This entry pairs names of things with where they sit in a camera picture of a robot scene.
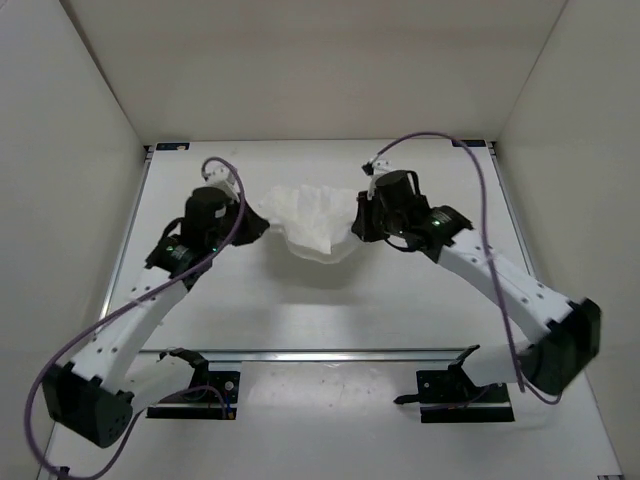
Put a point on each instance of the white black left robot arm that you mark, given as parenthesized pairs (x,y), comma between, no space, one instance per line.
(92,395)

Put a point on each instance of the blue right corner label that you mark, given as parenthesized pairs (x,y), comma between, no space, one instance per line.
(469,143)

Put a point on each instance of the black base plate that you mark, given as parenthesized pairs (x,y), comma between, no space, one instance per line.
(210,395)
(448,396)

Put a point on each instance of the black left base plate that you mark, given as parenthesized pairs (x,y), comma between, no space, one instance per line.
(210,395)

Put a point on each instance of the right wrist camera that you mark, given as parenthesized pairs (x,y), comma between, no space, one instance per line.
(376,166)

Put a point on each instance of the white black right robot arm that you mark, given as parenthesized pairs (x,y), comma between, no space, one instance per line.
(562,335)

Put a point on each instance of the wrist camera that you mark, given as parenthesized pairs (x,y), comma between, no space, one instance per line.
(221,178)
(376,166)

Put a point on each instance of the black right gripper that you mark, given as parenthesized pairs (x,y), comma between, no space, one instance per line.
(362,227)

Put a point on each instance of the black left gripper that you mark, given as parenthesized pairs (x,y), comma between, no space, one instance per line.
(255,228)

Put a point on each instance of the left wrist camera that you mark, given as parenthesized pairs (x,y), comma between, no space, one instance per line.
(221,178)

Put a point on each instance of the white pleated skirt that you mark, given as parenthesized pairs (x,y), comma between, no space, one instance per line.
(314,221)

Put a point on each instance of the blue corner label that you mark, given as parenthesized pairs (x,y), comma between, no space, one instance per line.
(172,146)
(469,143)

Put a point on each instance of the aluminium table frame rail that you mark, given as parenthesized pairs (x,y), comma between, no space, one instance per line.
(261,302)

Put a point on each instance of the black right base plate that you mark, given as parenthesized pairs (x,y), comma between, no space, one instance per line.
(448,396)

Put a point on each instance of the blue left corner label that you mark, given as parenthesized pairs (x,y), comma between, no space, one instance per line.
(172,146)

